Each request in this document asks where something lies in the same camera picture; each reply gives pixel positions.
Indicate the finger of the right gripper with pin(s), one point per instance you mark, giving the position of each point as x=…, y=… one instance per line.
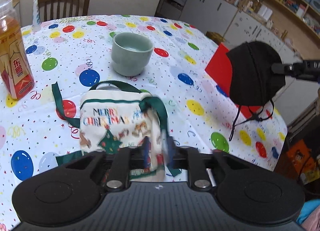
x=308, y=70

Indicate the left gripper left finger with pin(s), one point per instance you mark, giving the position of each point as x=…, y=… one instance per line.
x=128, y=158

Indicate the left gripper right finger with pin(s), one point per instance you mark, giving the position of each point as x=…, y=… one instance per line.
x=189, y=159

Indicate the merry christmas fabric bag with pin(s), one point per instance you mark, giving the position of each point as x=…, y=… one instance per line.
x=115, y=115

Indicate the black face mask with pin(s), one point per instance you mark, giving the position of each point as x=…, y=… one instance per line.
x=274, y=83

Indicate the red cardboard shoe box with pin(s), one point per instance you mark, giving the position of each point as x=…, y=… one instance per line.
x=225, y=75

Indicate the brown cardboard carton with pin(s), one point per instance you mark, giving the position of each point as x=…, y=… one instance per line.
x=215, y=37

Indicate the pale green ceramic cup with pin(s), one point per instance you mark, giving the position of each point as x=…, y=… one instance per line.
x=131, y=53

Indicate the orange drink bottle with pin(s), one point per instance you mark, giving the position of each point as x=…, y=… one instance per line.
x=15, y=69

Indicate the white tube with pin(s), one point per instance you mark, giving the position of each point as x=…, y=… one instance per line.
x=36, y=25

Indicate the brown wooden chair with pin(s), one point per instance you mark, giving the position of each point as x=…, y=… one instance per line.
x=56, y=9

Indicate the wooden side table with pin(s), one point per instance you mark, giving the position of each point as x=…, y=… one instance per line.
x=16, y=5

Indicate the white cabinet wall unit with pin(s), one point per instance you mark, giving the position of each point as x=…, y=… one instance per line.
x=291, y=27

